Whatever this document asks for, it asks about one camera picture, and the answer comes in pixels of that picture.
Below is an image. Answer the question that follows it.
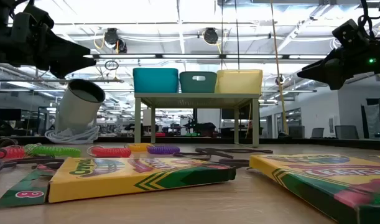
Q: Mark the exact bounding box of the green spiral wrist coil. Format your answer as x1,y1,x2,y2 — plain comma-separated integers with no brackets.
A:
24,142,82,158

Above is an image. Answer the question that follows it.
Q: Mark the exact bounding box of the yellow plastic bin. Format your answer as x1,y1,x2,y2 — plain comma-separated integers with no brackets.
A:
215,68,264,95

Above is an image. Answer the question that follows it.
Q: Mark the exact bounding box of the red spiral wrist coil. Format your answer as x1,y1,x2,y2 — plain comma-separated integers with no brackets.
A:
86,145,132,158
0,145,26,160

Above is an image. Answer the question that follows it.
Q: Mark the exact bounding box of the grey office chair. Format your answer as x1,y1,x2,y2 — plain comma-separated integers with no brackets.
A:
310,127,325,139
288,125,305,139
334,124,360,140

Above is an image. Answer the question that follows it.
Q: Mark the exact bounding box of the black computer monitor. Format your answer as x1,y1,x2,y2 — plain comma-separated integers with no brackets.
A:
0,108,22,121

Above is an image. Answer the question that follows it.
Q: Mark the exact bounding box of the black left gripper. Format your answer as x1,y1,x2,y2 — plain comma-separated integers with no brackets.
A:
9,4,97,79

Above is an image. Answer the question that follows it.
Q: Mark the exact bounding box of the white coiled cable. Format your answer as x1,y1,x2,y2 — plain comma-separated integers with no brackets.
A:
44,125,101,144

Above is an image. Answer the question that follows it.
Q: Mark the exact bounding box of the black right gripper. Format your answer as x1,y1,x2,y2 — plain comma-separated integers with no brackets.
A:
297,19,379,91

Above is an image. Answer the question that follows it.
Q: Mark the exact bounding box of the pale green small shelf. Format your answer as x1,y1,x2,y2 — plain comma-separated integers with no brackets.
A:
134,92,261,147

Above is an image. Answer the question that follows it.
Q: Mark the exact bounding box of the black aluminium table frame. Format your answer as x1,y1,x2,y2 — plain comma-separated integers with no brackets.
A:
0,134,380,151

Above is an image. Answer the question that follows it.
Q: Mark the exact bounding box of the white tipped cylinder container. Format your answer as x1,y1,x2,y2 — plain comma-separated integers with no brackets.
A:
54,78,106,134

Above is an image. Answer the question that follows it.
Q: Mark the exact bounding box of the yellow Crayola crayon box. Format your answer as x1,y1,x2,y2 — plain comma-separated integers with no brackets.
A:
249,154,380,224
0,156,237,210

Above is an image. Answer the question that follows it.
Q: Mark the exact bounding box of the orange spiral wrist coil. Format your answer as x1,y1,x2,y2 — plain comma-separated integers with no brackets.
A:
124,142,153,152

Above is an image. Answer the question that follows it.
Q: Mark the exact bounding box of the blue plastic bin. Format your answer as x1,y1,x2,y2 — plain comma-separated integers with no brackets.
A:
132,67,180,94

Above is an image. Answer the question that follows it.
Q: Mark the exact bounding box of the purple spiral wrist coil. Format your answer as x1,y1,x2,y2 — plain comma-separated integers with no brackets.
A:
147,145,181,156

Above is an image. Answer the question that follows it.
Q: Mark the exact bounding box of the small teal plastic bin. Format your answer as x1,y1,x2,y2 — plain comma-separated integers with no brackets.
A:
179,71,218,94

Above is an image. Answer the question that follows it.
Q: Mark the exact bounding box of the yellow hanging cable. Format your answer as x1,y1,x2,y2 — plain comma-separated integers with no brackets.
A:
269,0,290,135

